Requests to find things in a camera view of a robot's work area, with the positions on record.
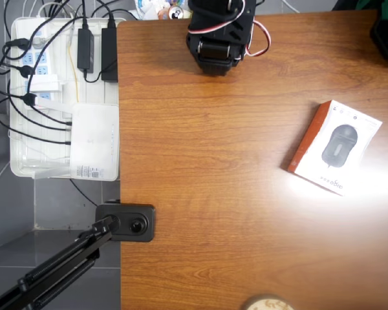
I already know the white orange mouse box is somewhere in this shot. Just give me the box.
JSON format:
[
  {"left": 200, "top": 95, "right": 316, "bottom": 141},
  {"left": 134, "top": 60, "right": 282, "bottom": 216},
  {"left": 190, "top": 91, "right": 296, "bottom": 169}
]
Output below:
[{"left": 286, "top": 99, "right": 383, "bottom": 197}]

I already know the drink can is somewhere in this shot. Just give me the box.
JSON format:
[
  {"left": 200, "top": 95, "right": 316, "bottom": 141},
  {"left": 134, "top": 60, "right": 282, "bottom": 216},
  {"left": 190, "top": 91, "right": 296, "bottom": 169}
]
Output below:
[{"left": 167, "top": 5, "right": 184, "bottom": 20}]

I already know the white router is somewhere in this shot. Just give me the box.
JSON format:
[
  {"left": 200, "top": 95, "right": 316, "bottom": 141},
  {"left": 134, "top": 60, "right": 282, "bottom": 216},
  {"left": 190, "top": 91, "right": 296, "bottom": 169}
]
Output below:
[{"left": 21, "top": 96, "right": 120, "bottom": 181}]

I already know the white cable bunch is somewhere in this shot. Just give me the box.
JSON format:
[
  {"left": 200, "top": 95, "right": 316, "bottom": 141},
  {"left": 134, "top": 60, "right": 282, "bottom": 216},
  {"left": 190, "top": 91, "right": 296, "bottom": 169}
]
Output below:
[{"left": 21, "top": 0, "right": 74, "bottom": 19}]

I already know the white plastic cable tray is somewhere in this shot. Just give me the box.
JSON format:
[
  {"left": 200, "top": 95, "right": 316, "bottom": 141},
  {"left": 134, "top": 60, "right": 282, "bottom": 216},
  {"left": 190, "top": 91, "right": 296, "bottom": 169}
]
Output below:
[{"left": 9, "top": 16, "right": 121, "bottom": 181}]

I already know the black power adapter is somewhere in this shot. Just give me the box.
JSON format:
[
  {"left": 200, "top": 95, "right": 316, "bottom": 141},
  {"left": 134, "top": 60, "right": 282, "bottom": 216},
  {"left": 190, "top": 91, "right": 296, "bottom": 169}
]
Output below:
[
  {"left": 76, "top": 28, "right": 95, "bottom": 74},
  {"left": 101, "top": 27, "right": 119, "bottom": 82}
]

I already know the white printed plastic bag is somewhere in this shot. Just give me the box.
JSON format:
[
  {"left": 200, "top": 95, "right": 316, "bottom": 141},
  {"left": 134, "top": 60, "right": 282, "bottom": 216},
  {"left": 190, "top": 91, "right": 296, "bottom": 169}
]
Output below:
[{"left": 134, "top": 0, "right": 195, "bottom": 21}]

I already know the white power strip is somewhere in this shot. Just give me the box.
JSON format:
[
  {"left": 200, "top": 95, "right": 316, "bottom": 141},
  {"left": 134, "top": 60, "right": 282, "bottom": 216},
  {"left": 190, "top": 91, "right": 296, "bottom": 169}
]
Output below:
[{"left": 14, "top": 21, "right": 61, "bottom": 107}]

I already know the black router cable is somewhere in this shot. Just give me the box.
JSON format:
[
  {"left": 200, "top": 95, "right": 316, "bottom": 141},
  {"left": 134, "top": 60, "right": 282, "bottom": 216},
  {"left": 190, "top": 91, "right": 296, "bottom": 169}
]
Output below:
[
  {"left": 6, "top": 77, "right": 72, "bottom": 132},
  {"left": 0, "top": 96, "right": 72, "bottom": 145},
  {"left": 28, "top": 103, "right": 72, "bottom": 126}
]

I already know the black floor cable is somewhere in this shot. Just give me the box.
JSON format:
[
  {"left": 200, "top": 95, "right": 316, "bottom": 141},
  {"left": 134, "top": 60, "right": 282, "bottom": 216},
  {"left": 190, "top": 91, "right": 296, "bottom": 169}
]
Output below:
[{"left": 69, "top": 179, "right": 98, "bottom": 207}]

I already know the white charger plug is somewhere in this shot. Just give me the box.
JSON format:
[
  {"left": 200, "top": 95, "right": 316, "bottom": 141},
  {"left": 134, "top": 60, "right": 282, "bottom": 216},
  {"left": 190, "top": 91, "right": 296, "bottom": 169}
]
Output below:
[{"left": 28, "top": 74, "right": 61, "bottom": 94}]

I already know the round wooden coaster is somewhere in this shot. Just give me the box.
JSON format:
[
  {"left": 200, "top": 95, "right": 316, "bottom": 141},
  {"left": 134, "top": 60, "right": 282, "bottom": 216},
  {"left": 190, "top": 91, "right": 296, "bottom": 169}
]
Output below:
[{"left": 244, "top": 293, "right": 294, "bottom": 310}]

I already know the thin yellow cable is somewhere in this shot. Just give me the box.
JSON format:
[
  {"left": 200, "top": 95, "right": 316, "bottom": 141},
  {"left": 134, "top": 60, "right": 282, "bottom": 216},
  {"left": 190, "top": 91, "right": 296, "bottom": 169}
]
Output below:
[{"left": 67, "top": 41, "right": 81, "bottom": 103}]

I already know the black stand base with post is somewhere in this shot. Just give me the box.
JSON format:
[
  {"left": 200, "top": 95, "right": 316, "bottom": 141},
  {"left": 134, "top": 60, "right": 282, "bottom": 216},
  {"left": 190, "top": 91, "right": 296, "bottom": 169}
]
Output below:
[{"left": 95, "top": 201, "right": 156, "bottom": 243}]

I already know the green table clamp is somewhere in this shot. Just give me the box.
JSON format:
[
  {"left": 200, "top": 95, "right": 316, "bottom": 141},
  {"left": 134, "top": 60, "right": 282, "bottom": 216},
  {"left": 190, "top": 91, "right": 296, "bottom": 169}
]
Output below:
[{"left": 355, "top": 0, "right": 381, "bottom": 11}]

